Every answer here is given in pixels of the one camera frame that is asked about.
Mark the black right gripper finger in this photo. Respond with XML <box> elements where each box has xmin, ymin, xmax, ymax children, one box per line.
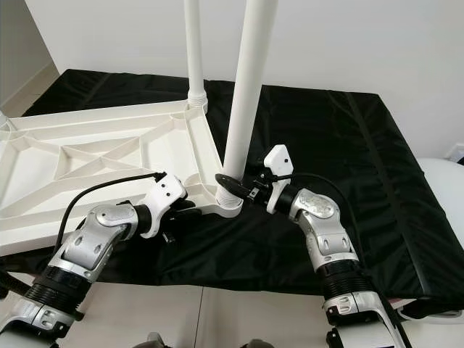
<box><xmin>215</xmin><ymin>173</ymin><xmax>252</xmax><ymax>198</ymax></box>

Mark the white plastic table top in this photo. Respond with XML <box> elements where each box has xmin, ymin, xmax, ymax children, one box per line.
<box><xmin>0</xmin><ymin>99</ymin><xmax>244</xmax><ymax>256</ymax></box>

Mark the grey robot right leg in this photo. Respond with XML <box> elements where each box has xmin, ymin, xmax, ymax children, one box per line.
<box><xmin>239</xmin><ymin>338</ymin><xmax>276</xmax><ymax>348</ymax></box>

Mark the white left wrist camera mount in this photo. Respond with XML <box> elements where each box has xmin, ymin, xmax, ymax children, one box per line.
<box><xmin>141</xmin><ymin>173</ymin><xmax>189</xmax><ymax>239</ymax></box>

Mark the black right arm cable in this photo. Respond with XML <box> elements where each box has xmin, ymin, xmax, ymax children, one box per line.
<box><xmin>283</xmin><ymin>172</ymin><xmax>356</xmax><ymax>240</ymax></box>

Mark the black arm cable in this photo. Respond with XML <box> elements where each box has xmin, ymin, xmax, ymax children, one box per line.
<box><xmin>57</xmin><ymin>171</ymin><xmax>166</xmax><ymax>247</ymax></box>
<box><xmin>283</xmin><ymin>172</ymin><xmax>356</xmax><ymax>240</ymax></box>

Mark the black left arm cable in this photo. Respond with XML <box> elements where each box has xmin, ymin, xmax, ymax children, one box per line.
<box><xmin>57</xmin><ymin>171</ymin><xmax>166</xmax><ymax>247</ymax></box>

